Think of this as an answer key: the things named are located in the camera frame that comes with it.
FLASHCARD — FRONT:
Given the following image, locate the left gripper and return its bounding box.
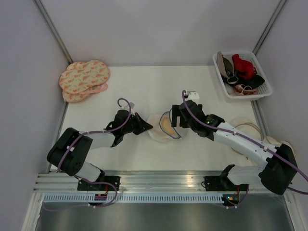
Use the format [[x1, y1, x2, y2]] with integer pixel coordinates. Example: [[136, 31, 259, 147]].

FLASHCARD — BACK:
[[122, 112, 153, 135]]

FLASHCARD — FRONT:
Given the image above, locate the white mesh laundry bag blue zipper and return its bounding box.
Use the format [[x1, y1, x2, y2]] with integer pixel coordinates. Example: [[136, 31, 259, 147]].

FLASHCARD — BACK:
[[147, 109, 187, 143]]

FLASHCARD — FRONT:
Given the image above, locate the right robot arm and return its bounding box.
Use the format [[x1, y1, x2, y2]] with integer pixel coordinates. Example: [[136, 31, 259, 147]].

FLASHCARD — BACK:
[[171, 100, 297, 195]]

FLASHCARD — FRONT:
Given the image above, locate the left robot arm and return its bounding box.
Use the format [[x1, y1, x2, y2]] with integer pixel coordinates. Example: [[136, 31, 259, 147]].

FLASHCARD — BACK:
[[47, 109, 153, 192]]

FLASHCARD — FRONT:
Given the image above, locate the beige grey bra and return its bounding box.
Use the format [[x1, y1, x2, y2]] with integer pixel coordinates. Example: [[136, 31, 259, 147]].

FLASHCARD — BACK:
[[216, 51, 235, 79]]

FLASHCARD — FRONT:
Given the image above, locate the floral laundry bag bottom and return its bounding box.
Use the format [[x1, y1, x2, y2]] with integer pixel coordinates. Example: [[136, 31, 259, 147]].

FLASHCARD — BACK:
[[62, 83, 108, 103]]

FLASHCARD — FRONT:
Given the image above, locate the floral laundry bag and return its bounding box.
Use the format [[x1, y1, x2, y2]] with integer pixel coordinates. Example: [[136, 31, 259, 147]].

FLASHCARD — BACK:
[[59, 60, 111, 95], [62, 83, 108, 103]]

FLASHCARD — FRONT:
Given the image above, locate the floral laundry bag top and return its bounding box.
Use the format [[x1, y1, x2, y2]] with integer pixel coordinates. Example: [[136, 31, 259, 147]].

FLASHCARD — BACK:
[[59, 60, 111, 95]]

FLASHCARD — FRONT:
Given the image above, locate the black bra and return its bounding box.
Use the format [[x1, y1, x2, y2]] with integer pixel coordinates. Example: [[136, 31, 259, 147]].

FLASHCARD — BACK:
[[221, 75, 265, 89]]

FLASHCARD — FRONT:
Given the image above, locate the red bra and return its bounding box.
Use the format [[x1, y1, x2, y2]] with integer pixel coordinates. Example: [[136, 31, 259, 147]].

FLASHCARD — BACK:
[[231, 54, 257, 80]]

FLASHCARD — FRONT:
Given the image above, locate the cream laundry bag right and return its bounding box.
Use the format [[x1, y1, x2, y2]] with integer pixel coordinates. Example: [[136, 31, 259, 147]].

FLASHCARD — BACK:
[[263, 136, 295, 154]]

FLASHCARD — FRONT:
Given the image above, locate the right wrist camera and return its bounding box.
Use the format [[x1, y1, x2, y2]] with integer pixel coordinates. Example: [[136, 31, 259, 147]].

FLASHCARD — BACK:
[[186, 91, 200, 103]]

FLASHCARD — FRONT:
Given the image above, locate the aluminium mounting rail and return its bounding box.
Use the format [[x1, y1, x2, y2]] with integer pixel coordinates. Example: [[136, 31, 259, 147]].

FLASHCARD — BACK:
[[33, 170, 220, 193]]

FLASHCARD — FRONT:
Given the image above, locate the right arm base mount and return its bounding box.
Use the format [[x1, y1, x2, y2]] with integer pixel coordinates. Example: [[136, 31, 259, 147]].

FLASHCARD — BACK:
[[202, 176, 248, 192]]

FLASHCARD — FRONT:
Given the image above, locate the white slotted cable duct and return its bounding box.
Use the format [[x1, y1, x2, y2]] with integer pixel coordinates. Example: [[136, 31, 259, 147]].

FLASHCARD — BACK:
[[43, 193, 223, 204]]

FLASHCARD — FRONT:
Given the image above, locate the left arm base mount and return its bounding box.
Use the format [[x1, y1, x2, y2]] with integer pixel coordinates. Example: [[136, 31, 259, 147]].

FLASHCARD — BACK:
[[77, 176, 120, 192]]

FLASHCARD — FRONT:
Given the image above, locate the right aluminium frame post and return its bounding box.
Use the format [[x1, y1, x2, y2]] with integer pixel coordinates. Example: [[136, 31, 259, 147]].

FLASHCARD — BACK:
[[252, 0, 289, 55]]

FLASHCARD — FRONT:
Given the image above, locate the aluminium frame post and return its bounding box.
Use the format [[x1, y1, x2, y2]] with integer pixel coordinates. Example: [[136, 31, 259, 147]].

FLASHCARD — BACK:
[[252, 0, 289, 55], [33, 0, 73, 64]]

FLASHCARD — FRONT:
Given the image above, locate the left aluminium frame post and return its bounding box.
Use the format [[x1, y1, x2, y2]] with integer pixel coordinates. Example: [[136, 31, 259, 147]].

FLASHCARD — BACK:
[[33, 0, 73, 64]]

